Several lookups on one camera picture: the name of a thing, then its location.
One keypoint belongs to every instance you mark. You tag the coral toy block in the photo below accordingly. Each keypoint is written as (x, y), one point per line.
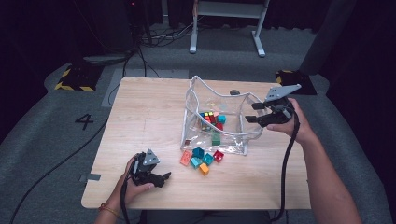
(186, 158)

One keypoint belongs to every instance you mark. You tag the grey tape strip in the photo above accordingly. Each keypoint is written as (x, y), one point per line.
(90, 178)

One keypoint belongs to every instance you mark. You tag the dark oval table grommet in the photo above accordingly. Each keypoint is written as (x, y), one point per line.
(234, 92)

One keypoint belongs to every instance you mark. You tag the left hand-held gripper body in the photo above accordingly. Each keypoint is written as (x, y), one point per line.
(141, 174)

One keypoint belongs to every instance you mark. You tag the clear plastic zipper bag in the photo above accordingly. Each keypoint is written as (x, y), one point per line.
(199, 96)

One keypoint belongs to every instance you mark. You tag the orange yellow toy block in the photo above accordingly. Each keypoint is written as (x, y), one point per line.
(204, 169)

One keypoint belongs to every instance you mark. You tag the black equipment stand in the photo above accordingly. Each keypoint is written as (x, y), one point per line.
(138, 18)

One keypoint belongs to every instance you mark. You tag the multicoloured puzzle cube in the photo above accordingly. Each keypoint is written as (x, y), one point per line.
(205, 117)

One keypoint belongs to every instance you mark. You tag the person's right hand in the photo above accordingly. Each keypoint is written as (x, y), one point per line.
(300, 124)

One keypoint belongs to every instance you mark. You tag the pink toy block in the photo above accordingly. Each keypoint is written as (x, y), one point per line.
(216, 114)

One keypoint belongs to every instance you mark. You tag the white metal desk frame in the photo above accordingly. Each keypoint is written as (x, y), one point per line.
(229, 9)

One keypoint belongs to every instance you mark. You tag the person's left hand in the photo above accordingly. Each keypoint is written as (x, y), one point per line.
(124, 191)

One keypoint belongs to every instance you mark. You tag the black yellow striped stand base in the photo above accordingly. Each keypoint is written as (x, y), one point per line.
(295, 84)
(77, 79)

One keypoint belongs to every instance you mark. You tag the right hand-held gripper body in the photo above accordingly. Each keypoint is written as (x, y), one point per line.
(280, 110)

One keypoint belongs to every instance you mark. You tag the grey slanted post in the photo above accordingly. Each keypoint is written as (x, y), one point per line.
(327, 34)

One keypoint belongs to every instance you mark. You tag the green toy block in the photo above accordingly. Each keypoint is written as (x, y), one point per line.
(216, 139)

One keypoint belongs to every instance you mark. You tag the grey flat stand base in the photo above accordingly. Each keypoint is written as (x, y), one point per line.
(102, 59)

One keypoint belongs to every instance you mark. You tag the person's dark clothed lap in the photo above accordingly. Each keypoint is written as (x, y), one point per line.
(202, 218)

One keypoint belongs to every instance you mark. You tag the red toy block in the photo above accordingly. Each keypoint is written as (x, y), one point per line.
(218, 156)
(219, 126)

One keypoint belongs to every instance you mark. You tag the dark teal toy block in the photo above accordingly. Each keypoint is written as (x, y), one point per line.
(198, 152)

